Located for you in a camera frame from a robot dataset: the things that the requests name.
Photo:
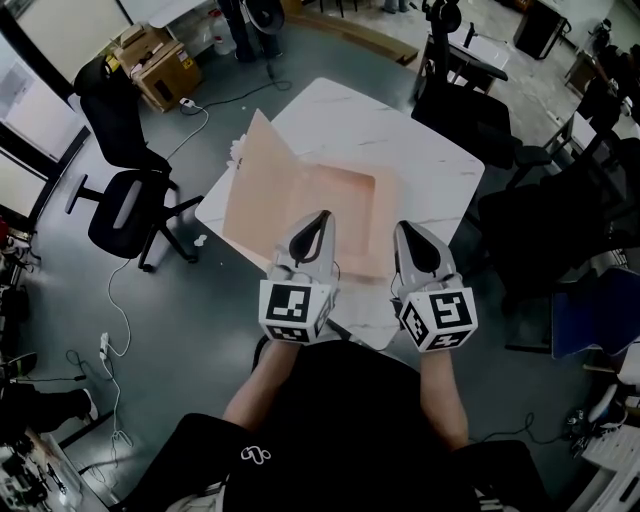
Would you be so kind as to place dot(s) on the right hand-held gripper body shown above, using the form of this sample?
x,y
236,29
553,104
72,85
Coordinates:
x,y
445,317

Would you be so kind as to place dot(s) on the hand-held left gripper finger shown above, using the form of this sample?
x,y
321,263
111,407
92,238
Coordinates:
x,y
285,247
327,260

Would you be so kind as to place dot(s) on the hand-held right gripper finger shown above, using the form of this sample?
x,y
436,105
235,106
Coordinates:
x,y
447,262
402,265

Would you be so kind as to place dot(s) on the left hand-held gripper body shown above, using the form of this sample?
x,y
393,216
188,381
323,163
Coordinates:
x,y
290,310

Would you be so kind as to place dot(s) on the person's left forearm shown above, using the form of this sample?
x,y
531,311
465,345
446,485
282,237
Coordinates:
x,y
255,395

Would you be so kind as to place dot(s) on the person's right forearm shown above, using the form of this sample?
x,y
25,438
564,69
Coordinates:
x,y
442,400

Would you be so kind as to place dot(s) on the black wristband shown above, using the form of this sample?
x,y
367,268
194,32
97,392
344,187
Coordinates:
x,y
261,350

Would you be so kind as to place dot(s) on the white paper scrap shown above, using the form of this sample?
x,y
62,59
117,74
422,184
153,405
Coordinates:
x,y
200,240

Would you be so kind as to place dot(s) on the black mesh office chair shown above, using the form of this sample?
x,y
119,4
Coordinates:
x,y
550,225

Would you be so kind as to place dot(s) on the person's black shirt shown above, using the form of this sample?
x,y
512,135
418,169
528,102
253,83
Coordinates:
x,y
340,440

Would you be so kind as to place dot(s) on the blue chair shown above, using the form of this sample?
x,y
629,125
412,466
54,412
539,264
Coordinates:
x,y
595,315

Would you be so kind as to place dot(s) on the small white power strip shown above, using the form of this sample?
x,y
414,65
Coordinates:
x,y
187,102

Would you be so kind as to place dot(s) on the cardboard box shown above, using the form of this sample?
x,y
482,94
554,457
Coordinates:
x,y
165,75

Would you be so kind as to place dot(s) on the clear plastic water bottle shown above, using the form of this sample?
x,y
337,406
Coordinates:
x,y
224,35

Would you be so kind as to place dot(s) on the black cabinet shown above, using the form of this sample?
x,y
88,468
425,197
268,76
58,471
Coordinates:
x,y
540,25

